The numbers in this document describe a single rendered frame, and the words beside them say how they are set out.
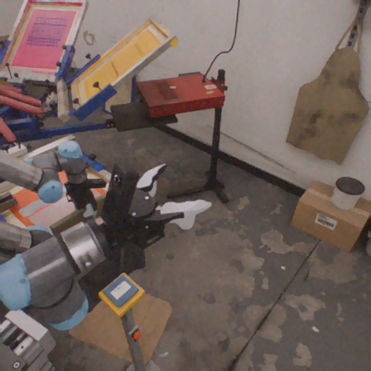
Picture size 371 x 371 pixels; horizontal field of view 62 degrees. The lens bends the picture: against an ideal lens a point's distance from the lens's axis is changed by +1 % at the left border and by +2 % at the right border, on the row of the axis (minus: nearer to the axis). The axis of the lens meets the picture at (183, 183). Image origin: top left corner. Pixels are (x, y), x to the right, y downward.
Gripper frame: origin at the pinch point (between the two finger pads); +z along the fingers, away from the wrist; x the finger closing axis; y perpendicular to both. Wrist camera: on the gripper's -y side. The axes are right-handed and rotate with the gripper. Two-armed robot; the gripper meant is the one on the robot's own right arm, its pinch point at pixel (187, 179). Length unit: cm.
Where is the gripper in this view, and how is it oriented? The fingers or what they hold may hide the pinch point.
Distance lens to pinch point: 58.7
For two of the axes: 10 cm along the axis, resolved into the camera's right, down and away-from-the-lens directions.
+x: 5.8, 5.0, -6.4
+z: 8.1, -4.4, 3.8
